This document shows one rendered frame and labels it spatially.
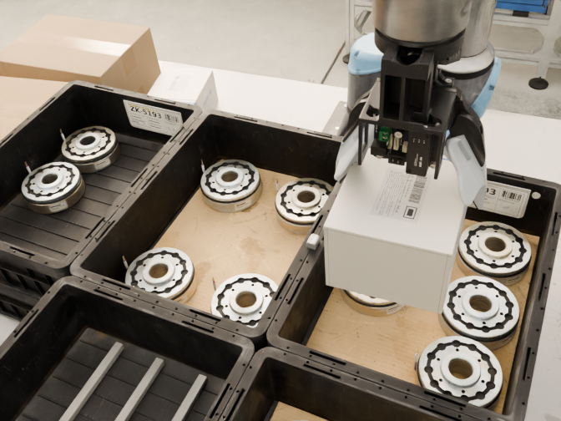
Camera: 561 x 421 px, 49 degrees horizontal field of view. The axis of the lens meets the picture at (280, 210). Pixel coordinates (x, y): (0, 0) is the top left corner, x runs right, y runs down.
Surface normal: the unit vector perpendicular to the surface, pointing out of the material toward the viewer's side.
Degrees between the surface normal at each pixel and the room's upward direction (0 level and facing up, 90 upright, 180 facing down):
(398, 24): 91
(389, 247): 90
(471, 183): 58
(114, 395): 0
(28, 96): 0
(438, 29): 91
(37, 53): 0
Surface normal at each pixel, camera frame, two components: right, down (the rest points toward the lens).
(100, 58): -0.08, -0.70
